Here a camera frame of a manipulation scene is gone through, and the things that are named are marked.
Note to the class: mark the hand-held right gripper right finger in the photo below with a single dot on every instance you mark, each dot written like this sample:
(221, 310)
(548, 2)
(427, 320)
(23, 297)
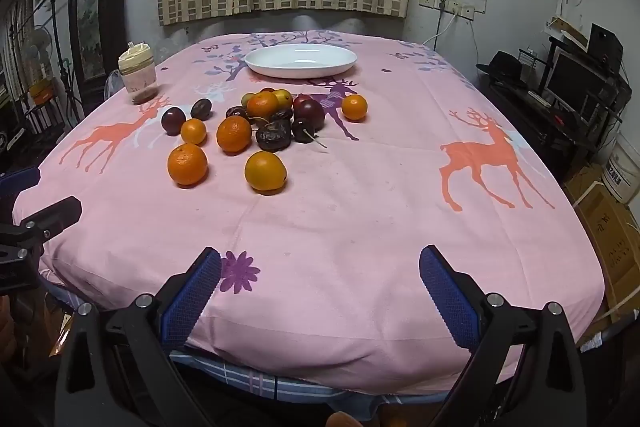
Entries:
(450, 302)

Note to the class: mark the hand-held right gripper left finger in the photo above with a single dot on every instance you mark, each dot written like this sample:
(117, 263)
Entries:
(192, 302)

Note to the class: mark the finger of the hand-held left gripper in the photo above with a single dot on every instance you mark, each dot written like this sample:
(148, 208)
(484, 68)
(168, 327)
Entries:
(52, 212)
(20, 181)

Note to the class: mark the yellowish orange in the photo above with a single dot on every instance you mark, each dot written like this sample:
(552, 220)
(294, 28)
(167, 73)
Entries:
(265, 172)

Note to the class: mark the dark purple plum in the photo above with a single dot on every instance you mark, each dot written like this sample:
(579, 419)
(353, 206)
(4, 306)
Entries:
(173, 120)
(283, 114)
(201, 108)

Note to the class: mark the small orange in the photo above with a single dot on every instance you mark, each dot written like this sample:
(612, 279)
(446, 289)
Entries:
(354, 107)
(193, 131)

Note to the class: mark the dark cherry with stem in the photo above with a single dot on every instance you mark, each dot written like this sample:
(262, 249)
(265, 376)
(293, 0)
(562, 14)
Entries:
(301, 130)

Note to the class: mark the small green fruit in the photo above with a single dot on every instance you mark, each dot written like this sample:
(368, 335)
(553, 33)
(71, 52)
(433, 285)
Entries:
(247, 99)

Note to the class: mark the large dark red plum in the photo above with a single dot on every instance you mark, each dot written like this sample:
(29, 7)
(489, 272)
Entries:
(310, 112)

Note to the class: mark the yellow green fruit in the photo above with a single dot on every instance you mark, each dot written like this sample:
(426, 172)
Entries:
(282, 96)

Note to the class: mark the white oval plate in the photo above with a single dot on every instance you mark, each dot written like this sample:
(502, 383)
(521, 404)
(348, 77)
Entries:
(300, 61)

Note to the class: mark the plaid bedsheet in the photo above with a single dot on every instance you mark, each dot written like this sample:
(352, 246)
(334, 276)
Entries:
(250, 379)

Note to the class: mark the black tripod stand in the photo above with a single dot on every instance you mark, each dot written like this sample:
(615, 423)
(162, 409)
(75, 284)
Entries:
(59, 52)

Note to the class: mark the white standing fan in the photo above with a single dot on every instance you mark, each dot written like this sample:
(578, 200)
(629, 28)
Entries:
(37, 47)

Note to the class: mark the pink deer printed tablecloth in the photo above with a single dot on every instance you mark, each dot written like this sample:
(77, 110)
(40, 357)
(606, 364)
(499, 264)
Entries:
(350, 207)

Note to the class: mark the clear cup with beige lid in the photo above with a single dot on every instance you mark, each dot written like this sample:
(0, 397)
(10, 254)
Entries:
(137, 74)

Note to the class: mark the cardboard box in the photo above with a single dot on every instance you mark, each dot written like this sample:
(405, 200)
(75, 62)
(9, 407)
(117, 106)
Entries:
(610, 227)

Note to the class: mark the dark wooden cabinet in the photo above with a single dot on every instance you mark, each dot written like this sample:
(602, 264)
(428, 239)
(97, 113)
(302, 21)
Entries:
(95, 7)

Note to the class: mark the dark desk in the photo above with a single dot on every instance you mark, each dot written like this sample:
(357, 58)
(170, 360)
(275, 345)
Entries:
(540, 122)

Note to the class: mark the white bucket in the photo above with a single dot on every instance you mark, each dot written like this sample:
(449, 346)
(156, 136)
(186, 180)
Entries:
(620, 172)

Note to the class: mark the black hat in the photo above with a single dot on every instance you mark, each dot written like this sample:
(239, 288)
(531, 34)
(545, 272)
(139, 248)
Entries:
(502, 67)

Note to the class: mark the computer monitor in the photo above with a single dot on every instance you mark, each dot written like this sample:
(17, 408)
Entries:
(572, 82)

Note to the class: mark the black speaker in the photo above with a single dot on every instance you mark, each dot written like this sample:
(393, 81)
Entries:
(605, 47)

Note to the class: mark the white wall sockets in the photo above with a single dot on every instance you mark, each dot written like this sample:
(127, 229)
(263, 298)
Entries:
(452, 6)

